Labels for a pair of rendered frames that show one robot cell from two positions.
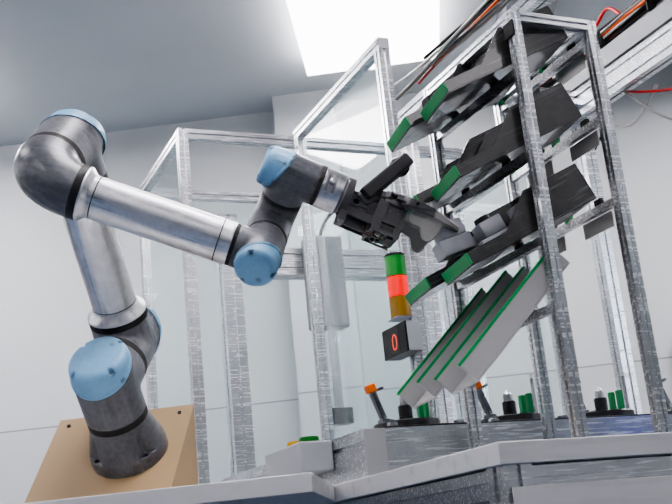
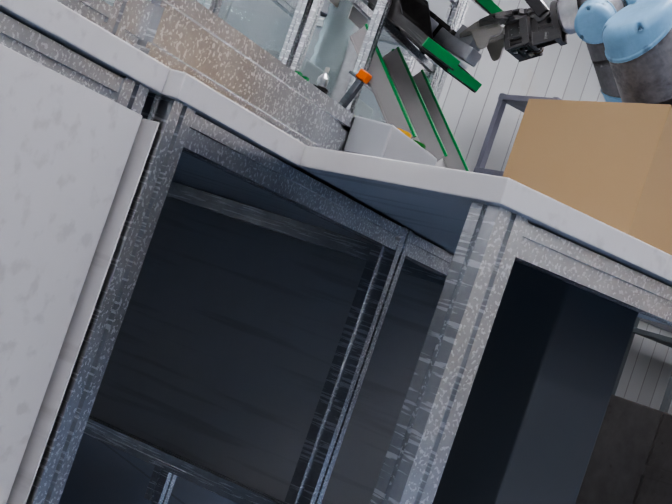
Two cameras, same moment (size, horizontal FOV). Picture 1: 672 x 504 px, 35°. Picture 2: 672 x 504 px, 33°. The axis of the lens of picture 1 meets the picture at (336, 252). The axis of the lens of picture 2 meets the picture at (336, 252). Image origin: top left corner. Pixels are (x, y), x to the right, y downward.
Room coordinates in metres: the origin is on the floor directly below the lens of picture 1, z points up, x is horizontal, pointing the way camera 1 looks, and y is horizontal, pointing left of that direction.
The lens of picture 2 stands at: (3.39, 1.53, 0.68)
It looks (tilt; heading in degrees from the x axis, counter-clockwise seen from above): 2 degrees up; 231
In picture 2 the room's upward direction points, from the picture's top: 19 degrees clockwise
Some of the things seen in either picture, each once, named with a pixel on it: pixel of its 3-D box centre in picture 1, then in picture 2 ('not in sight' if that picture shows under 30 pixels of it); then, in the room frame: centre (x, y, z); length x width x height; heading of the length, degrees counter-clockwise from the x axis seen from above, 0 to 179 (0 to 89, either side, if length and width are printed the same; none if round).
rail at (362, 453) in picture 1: (294, 478); (306, 123); (2.39, 0.14, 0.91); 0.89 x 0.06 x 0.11; 25
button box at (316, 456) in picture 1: (298, 461); (392, 154); (2.19, 0.12, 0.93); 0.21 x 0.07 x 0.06; 25
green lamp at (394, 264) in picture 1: (395, 267); not in sight; (2.42, -0.14, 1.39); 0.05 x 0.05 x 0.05
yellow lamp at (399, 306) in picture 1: (400, 307); not in sight; (2.42, -0.14, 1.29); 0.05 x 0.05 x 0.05
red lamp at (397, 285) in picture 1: (398, 287); not in sight; (2.42, -0.14, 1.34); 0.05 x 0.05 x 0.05
